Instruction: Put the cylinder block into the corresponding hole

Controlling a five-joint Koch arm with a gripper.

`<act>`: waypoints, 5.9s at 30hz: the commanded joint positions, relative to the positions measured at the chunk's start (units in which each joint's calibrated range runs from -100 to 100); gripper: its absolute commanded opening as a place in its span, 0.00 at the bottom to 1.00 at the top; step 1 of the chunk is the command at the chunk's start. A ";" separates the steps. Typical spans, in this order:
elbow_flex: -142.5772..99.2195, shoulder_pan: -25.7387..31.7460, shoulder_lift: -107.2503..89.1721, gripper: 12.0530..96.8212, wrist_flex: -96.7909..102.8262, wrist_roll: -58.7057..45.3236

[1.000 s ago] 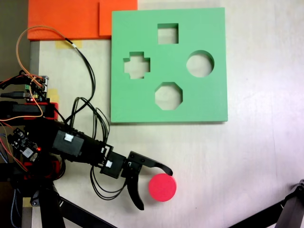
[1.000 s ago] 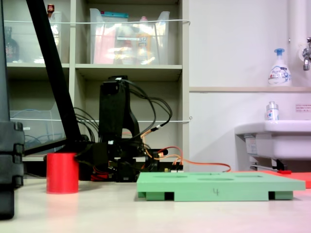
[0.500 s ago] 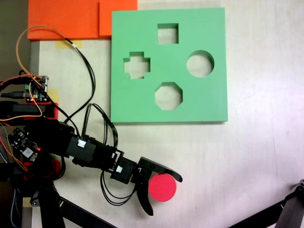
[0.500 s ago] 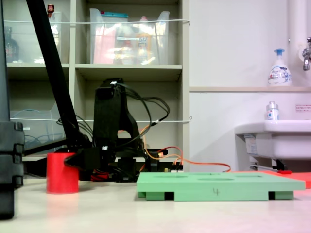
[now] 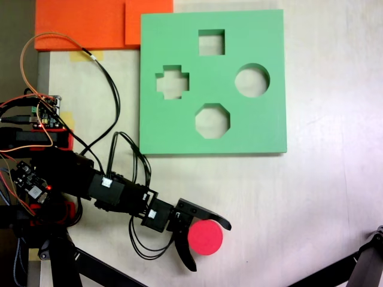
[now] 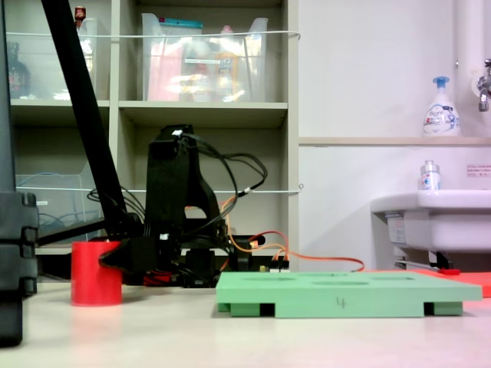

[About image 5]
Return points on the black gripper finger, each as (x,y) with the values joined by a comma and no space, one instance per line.
(214,216)
(185,254)

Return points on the red cylinder block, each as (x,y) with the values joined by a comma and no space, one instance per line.
(206,239)

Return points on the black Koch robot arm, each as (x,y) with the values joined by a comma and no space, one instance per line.
(107,191)

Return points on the small orange foam block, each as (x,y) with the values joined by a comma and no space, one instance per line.
(140,21)

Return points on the large orange foam block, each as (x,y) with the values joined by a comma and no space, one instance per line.
(77,24)

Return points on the slim black tripod leg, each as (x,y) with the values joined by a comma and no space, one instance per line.
(329,272)
(104,270)

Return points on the green shape sorting board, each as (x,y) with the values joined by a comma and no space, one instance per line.
(254,134)

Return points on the red printed table clamp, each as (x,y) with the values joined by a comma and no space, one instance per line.
(70,209)
(70,140)

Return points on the thick black tripod leg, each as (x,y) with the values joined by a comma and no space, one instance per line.
(64,266)
(368,263)

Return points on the yellow tape patch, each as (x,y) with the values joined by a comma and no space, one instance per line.
(68,119)

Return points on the black power circuit board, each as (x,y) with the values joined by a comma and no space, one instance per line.
(30,180)

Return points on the circuit board with green terminal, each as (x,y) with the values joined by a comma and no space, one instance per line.
(48,115)

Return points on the wide yellow tape strip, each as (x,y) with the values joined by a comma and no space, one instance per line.
(77,56)

